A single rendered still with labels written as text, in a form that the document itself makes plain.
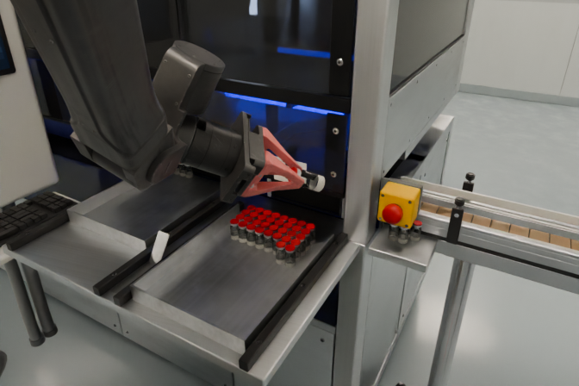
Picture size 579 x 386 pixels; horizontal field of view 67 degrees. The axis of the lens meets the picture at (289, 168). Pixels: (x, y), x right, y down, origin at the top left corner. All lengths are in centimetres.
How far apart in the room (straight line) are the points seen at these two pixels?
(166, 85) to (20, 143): 107
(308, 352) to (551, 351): 120
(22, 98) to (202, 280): 82
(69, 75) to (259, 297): 64
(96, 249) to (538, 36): 496
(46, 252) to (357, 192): 69
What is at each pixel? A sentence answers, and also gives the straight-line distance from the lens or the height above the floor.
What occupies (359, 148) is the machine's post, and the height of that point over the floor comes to 111.
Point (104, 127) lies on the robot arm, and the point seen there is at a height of 135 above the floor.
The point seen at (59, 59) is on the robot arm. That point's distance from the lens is 29.
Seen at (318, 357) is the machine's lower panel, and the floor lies 47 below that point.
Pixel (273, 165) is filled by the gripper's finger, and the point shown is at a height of 125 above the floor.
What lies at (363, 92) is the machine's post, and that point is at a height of 123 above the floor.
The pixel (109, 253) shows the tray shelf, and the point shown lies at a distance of 105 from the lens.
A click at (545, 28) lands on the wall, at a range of 542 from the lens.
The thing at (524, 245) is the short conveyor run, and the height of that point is 92.
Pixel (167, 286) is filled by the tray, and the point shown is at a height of 88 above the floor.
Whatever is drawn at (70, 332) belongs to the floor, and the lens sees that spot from 222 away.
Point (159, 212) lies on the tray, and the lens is 115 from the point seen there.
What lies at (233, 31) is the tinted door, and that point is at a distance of 99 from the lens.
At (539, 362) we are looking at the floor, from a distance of 216.
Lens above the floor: 147
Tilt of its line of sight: 26 degrees down
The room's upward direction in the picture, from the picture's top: straight up
